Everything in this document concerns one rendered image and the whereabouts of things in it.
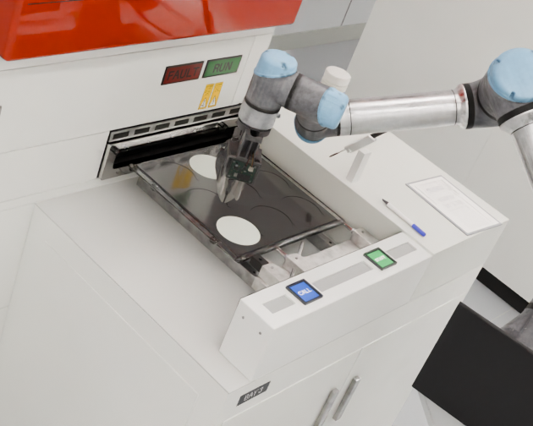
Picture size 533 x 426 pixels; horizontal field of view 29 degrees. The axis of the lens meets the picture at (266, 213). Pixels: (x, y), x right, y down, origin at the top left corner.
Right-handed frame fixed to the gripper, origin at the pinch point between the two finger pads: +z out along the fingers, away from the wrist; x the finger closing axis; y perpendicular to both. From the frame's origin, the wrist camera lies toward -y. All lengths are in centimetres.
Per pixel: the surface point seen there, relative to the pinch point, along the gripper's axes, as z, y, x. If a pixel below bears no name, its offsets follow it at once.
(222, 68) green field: -12.3, -34.1, -5.4
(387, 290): 6.1, 9.8, 38.8
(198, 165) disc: 7.3, -21.2, -4.9
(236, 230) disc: 7.3, 0.9, 4.9
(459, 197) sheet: 0, -29, 60
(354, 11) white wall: 79, -347, 91
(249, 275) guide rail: 12.9, 8.0, 9.7
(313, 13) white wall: 77, -319, 64
